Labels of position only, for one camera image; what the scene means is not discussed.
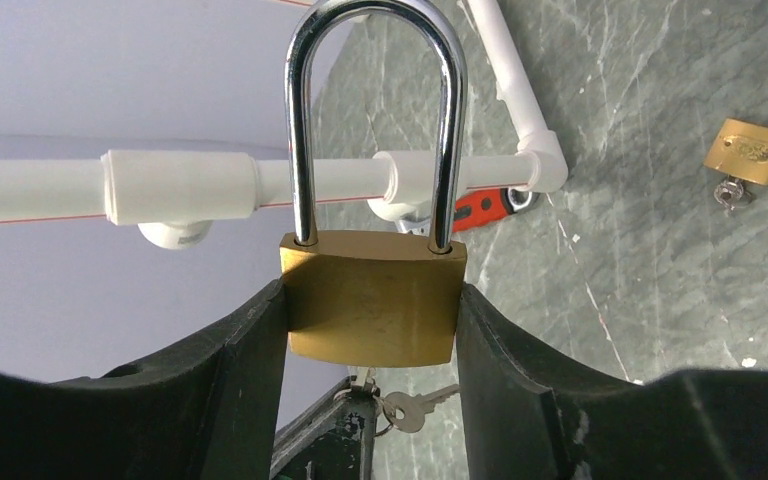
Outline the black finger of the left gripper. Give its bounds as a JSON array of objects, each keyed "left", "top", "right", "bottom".
[{"left": 269, "top": 377, "right": 378, "bottom": 480}]

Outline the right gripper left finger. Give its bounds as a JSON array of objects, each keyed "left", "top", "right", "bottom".
[{"left": 0, "top": 281, "right": 287, "bottom": 479}]

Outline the large brass padlock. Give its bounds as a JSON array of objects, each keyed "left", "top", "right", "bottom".
[{"left": 280, "top": 1, "right": 468, "bottom": 368}]

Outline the white PVC pipe frame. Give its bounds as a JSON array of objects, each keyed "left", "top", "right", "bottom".
[{"left": 0, "top": 1, "right": 568, "bottom": 250}]

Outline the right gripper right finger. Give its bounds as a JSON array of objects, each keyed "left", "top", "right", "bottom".
[{"left": 456, "top": 285, "right": 768, "bottom": 479}]

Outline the small brass padlock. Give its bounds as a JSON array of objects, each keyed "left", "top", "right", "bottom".
[{"left": 703, "top": 118, "right": 768, "bottom": 211}]

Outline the red handled adjustable wrench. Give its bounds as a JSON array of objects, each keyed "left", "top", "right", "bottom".
[{"left": 395, "top": 187, "right": 541, "bottom": 236}]

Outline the silver key bunch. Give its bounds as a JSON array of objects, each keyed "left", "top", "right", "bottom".
[{"left": 347, "top": 367, "right": 461, "bottom": 439}]

